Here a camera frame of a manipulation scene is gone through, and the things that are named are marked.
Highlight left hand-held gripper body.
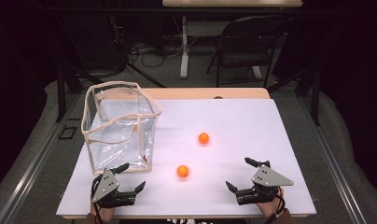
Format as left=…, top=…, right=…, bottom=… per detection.
left=91, top=168, right=138, bottom=209

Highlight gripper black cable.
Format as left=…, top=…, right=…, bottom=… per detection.
left=274, top=186, right=286, bottom=217
left=91, top=174, right=105, bottom=224

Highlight person's left hand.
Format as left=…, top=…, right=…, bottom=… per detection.
left=89, top=195, right=117, bottom=219

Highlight white-legged background desk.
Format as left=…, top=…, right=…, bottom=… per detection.
left=161, top=0, right=304, bottom=80

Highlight metal floor rail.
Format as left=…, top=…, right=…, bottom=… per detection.
left=0, top=92, right=82, bottom=224
left=298, top=95, right=369, bottom=224

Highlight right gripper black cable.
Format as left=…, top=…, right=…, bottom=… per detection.
left=274, top=186, right=286, bottom=217

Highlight white table mat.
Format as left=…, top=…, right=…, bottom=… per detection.
left=56, top=98, right=317, bottom=217

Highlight person's printed dark clothing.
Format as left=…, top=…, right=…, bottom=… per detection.
left=119, top=217, right=250, bottom=224

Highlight black tripod leg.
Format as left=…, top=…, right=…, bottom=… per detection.
left=126, top=61, right=166, bottom=89

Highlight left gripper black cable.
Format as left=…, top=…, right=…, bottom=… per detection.
left=91, top=174, right=105, bottom=224

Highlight person's right hand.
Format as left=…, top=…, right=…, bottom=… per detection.
left=256, top=187, right=286, bottom=219

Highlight bundle of floor cables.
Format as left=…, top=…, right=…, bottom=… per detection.
left=126, top=36, right=185, bottom=69

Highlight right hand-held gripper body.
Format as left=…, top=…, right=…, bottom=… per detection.
left=235, top=164, right=295, bottom=206

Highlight wooden table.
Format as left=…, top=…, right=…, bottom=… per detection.
left=56, top=87, right=317, bottom=219

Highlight clear plastic bag beige trim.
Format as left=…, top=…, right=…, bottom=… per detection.
left=80, top=80, right=163, bottom=175

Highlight black metal stand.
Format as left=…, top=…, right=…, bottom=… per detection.
left=266, top=66, right=322, bottom=127
left=53, top=59, right=105, bottom=123

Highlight black folding chair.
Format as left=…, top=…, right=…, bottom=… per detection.
left=206, top=15, right=291, bottom=89

